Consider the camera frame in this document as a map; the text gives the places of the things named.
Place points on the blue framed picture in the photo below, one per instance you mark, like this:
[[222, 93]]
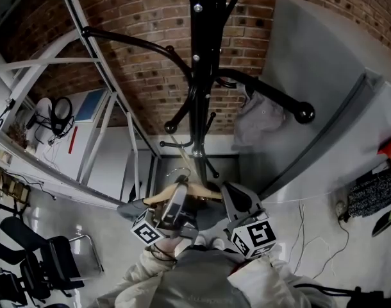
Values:
[[90, 106]]

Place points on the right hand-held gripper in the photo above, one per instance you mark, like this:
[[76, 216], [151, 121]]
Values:
[[253, 233]]

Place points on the black speckled fabric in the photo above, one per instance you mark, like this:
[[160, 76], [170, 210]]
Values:
[[375, 192]]

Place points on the black metal coat rack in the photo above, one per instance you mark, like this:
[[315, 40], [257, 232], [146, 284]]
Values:
[[200, 85]]

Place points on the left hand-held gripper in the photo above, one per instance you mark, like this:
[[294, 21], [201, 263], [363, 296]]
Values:
[[174, 204]]

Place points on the gray tall cabinet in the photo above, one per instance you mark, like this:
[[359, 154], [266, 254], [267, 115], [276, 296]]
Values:
[[311, 91]]

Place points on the person's left forearm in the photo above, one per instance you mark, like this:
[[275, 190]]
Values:
[[144, 274]]

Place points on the red strip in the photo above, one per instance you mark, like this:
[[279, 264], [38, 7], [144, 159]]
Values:
[[72, 140]]

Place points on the white metal shelf frame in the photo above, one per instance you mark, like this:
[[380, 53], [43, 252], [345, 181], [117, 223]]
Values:
[[96, 140]]

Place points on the person's right forearm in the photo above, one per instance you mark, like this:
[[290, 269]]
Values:
[[266, 284]]

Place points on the white power socket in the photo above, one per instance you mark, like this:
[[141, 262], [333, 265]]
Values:
[[341, 208]]

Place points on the person's gray torso clothing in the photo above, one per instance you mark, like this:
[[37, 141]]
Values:
[[198, 281]]

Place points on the person's white shoes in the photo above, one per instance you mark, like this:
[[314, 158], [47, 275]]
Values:
[[211, 242]]

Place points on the wooden clothes hanger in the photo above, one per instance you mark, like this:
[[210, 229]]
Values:
[[158, 196]]

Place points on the black office chair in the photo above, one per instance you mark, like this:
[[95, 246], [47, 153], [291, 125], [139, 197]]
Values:
[[32, 255]]

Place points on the metal folding chair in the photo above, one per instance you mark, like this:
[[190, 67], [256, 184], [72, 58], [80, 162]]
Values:
[[83, 255]]

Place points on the light gray hanging garment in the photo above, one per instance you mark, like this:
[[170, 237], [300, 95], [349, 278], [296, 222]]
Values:
[[258, 120]]

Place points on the black flat board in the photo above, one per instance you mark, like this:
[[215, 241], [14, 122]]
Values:
[[386, 221]]

